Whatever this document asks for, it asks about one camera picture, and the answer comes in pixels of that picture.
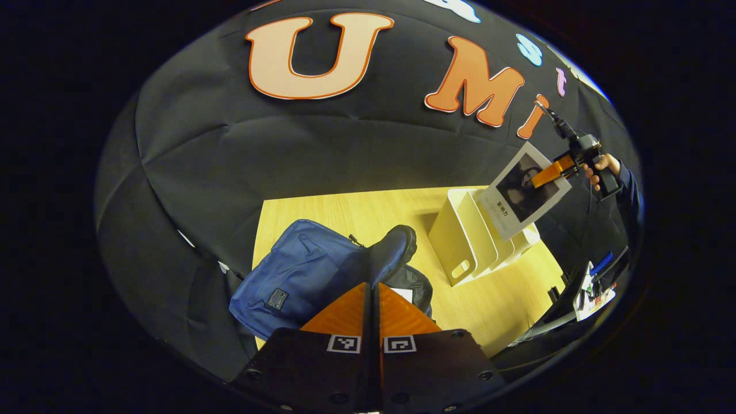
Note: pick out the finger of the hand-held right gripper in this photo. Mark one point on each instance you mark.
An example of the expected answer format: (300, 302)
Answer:
(552, 171)

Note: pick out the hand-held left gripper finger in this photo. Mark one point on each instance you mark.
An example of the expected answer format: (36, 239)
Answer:
(378, 368)
(366, 368)

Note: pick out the grey portrait cover book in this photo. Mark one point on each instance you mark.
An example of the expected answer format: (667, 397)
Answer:
(523, 192)

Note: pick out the blue schoolbag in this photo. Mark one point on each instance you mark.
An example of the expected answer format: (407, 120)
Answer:
(305, 270)

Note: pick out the white bookshelf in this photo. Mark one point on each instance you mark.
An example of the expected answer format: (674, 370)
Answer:
(460, 241)

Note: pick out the white tray of small items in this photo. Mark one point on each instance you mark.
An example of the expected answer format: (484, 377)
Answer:
(592, 296)

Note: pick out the black backdrop cloth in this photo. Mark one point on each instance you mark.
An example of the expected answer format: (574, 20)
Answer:
(201, 161)

